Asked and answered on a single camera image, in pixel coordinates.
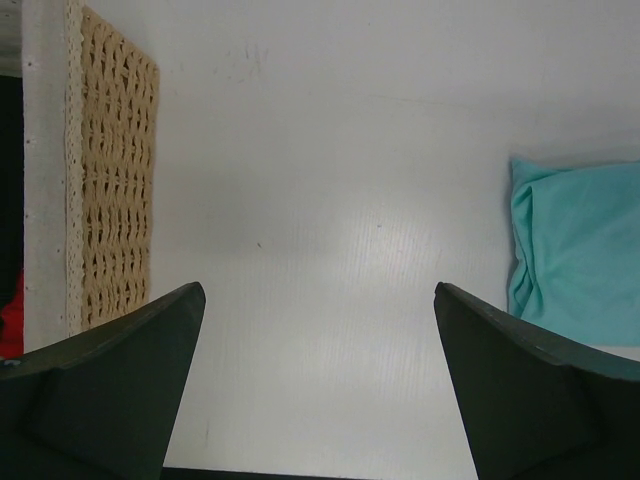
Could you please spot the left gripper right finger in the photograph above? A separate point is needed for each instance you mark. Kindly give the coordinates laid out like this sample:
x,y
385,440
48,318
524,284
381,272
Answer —
x,y
534,404

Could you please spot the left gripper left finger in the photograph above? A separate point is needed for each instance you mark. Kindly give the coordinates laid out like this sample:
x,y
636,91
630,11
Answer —
x,y
101,404

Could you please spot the teal t shirt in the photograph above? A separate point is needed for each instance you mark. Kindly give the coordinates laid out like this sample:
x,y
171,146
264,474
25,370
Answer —
x,y
576,242

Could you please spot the red t shirt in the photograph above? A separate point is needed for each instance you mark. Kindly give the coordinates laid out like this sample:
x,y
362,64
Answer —
x,y
12,315

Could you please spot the black t shirt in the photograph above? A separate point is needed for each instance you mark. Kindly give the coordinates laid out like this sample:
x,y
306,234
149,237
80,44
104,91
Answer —
x,y
12,186

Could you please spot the wicker laundry basket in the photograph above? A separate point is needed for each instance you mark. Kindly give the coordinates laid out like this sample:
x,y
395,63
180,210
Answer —
x,y
89,104

